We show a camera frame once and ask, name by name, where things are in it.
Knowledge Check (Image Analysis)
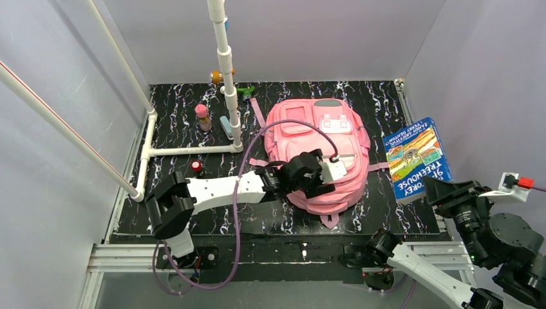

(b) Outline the blue children's book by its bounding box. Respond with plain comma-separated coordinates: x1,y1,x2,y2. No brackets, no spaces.
382,117,453,205

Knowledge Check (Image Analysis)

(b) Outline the pink student backpack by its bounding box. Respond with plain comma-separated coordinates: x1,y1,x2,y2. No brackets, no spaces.
249,98,391,229

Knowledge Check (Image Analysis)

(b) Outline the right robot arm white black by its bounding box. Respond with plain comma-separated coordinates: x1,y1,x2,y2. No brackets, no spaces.
341,173,545,308

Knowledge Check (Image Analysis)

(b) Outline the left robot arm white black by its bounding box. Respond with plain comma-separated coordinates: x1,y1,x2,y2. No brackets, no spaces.
144,149,347,258

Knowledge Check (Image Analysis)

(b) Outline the light blue eraser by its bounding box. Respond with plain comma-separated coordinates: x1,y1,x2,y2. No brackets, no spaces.
220,116,234,140

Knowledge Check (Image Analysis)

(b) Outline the green white marker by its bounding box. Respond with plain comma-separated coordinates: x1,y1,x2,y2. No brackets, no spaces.
236,86,256,102

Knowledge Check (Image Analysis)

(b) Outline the red cap small bottle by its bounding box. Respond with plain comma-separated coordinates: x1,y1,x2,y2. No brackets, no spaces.
191,160,205,178

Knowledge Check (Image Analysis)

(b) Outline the pink cap bottle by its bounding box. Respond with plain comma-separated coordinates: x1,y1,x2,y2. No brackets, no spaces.
194,104,212,131

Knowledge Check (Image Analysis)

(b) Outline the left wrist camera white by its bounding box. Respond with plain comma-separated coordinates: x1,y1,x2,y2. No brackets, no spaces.
319,158,347,184

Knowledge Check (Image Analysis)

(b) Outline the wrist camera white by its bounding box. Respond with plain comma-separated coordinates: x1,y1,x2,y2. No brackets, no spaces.
319,158,347,184
479,172,535,203

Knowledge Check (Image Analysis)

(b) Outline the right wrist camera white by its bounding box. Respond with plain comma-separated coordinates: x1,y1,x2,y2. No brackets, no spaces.
479,172,535,203

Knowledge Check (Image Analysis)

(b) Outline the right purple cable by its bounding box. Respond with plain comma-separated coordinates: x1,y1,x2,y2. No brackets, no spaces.
384,183,546,309

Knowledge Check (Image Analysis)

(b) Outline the purple cable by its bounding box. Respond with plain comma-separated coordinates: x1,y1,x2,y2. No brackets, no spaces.
384,183,546,309
152,119,340,296

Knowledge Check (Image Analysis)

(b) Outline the orange bottle at wall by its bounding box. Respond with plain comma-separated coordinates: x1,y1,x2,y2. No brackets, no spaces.
209,69,236,84

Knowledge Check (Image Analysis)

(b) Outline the white pvc pipe frame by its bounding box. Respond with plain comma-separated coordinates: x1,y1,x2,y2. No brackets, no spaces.
1,1,243,201

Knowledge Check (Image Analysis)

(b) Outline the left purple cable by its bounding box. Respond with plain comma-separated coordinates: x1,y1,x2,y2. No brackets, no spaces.
152,119,340,296

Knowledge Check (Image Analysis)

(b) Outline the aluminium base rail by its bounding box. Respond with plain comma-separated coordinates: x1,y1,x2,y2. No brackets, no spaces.
79,241,476,308

